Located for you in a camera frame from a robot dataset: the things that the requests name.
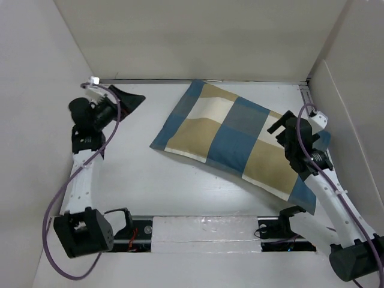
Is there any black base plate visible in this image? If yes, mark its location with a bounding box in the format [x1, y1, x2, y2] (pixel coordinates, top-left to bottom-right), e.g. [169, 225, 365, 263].
[104, 208, 154, 253]
[254, 217, 317, 253]

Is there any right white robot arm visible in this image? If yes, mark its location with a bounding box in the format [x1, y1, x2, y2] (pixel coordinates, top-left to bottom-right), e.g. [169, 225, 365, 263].
[267, 111, 383, 287]

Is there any plaid beige blue pillowcase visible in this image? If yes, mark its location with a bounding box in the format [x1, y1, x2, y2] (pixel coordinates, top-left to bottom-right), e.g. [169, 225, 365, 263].
[150, 80, 316, 214]

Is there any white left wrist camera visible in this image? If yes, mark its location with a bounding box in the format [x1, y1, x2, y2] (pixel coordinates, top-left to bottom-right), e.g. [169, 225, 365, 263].
[80, 76, 104, 103]

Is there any aluminium rail right side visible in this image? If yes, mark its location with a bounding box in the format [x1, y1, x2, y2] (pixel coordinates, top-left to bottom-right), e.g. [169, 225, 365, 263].
[299, 83, 316, 116]

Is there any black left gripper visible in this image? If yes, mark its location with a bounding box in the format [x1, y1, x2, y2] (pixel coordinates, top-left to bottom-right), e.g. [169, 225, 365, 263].
[93, 85, 145, 130]

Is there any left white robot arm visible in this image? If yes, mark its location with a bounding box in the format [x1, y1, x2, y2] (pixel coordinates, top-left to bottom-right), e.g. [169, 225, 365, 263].
[53, 85, 145, 258]

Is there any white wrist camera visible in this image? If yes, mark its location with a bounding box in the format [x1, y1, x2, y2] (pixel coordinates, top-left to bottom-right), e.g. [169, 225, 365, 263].
[308, 111, 328, 134]
[80, 76, 104, 103]

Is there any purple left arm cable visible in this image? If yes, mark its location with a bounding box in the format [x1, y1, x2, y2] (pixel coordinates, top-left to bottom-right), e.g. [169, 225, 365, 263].
[43, 83, 122, 281]

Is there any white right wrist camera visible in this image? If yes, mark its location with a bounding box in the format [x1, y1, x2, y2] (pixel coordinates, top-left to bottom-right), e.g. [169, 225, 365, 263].
[308, 111, 328, 134]

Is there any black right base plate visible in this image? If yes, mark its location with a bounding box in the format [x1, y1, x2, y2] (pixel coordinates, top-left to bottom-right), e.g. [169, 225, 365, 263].
[254, 217, 317, 253]

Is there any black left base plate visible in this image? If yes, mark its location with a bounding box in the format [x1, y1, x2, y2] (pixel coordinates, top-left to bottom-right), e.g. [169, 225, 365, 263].
[104, 208, 154, 253]

